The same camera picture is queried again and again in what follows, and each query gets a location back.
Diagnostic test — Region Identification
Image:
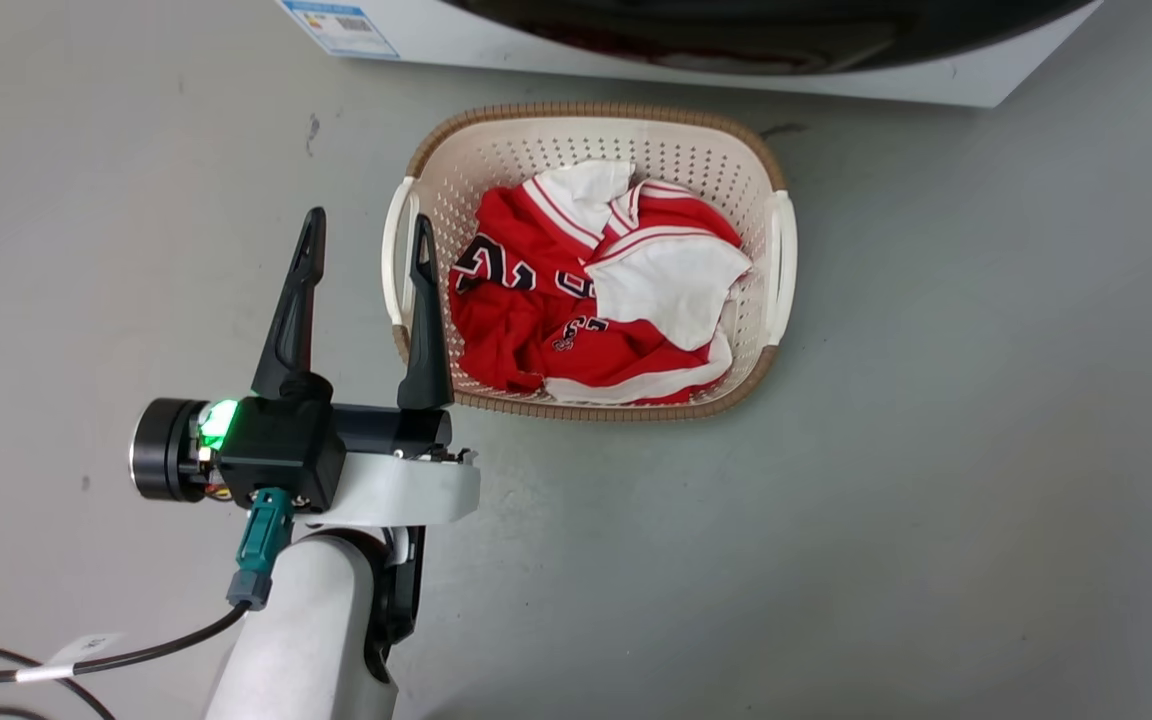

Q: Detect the thin black floor cable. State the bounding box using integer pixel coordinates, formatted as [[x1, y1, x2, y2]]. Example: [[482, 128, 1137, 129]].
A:
[[0, 634, 119, 720]]

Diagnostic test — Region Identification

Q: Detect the white washing machine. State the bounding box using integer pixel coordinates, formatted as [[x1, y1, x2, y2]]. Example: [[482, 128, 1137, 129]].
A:
[[275, 0, 1106, 110]]

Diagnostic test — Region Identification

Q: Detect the dark round washing machine door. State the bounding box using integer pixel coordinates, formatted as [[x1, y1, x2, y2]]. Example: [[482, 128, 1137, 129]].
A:
[[434, 0, 1099, 78]]

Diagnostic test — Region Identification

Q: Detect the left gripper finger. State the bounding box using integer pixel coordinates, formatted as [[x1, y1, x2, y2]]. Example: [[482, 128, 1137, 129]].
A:
[[250, 207, 335, 403], [396, 213, 456, 412]]

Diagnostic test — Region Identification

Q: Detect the black cable with teal plug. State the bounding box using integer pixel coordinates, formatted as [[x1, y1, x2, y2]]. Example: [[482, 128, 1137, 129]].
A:
[[0, 487, 296, 685]]

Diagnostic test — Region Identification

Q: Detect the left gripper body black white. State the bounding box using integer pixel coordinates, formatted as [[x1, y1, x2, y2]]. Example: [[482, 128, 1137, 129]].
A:
[[130, 397, 483, 528]]

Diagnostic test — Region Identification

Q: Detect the blue white energy label sticker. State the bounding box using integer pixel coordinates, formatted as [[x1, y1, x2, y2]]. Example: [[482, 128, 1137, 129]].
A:
[[280, 0, 401, 60]]

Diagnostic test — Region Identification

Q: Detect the cream woven-rim laundry basket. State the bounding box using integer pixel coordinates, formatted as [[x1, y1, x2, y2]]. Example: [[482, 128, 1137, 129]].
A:
[[381, 101, 798, 423]]

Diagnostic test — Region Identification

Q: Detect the red and white sports jersey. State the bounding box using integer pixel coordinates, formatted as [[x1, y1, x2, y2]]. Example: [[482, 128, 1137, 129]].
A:
[[447, 159, 755, 407]]

